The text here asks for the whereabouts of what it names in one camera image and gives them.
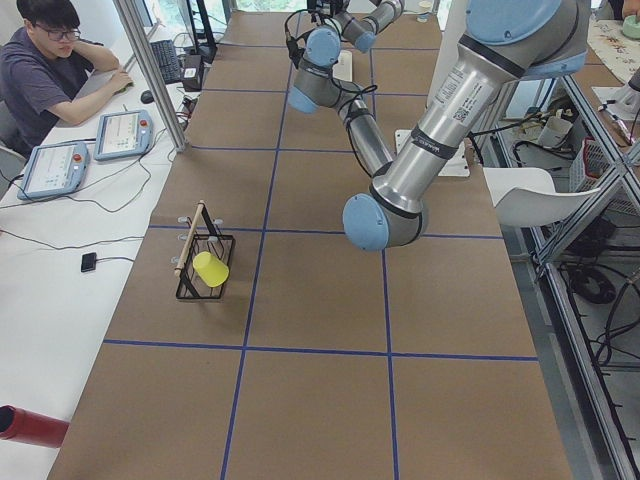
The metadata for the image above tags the black wire cup rack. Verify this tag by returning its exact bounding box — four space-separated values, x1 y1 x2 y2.
174 200 236 301

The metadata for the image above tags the aluminium frame post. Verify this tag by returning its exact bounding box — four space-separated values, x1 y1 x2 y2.
113 0 187 153

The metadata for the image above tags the near blue teach pendant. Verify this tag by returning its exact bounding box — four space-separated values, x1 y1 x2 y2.
17 141 90 201

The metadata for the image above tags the small black phone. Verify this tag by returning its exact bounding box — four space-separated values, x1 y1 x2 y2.
80 252 98 273

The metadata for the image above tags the blue teach pendant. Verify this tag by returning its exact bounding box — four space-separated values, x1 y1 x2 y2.
17 141 90 201
94 110 153 161

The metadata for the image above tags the white paper cup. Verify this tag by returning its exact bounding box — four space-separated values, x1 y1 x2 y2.
416 0 433 23

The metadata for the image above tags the black keyboard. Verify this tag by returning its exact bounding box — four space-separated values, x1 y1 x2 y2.
150 40 181 84

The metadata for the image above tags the black computer mouse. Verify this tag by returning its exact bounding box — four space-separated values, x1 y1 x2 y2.
140 90 154 104

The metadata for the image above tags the white chair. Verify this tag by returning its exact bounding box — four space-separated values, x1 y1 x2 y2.
483 167 601 227

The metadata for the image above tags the seated person in glasses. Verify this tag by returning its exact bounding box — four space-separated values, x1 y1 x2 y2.
1 1 133 157

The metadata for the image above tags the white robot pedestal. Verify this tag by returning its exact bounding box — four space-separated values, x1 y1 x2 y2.
396 1 483 183

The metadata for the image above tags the far blue teach pendant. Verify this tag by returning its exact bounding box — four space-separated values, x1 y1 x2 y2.
94 110 153 161

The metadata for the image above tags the red bottle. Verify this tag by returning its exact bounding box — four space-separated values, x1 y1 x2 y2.
1 405 69 448

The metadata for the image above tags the white plastic basket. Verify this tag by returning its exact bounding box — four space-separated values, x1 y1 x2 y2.
569 138 610 192

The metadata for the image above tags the yellow cup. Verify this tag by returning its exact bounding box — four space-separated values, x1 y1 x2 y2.
192 251 230 288

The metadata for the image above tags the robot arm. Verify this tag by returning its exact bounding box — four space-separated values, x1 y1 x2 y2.
333 0 405 53
286 1 590 251

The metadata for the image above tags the cream rabbit tray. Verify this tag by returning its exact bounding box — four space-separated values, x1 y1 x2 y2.
333 50 353 82

